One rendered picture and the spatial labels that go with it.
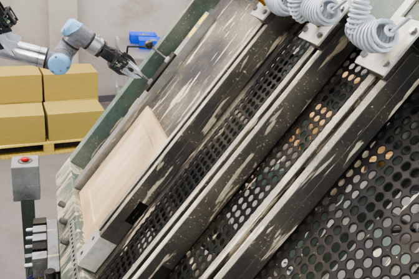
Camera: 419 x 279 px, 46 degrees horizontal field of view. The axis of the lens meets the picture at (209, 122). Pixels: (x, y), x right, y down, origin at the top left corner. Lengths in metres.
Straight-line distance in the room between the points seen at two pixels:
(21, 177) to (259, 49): 1.32
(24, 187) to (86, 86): 2.56
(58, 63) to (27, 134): 2.79
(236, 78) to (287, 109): 0.34
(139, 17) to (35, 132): 2.05
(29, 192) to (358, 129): 1.73
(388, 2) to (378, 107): 0.25
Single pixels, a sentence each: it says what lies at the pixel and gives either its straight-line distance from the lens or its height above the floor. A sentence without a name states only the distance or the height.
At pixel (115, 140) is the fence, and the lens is 2.16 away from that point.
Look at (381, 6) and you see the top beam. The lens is 1.18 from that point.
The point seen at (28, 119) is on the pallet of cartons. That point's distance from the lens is 4.52.
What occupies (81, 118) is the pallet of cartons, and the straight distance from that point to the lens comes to 4.58.
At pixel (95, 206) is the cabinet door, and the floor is 0.95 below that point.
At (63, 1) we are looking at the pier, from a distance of 5.50.
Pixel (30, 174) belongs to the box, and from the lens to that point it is 2.40.
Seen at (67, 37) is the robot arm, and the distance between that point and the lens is 1.95.
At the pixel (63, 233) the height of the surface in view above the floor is 0.84.
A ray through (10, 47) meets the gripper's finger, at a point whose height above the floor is 1.60.
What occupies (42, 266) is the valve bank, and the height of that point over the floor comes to 0.72.
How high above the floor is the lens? 1.99
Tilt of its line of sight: 21 degrees down
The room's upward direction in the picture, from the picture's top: 5 degrees clockwise
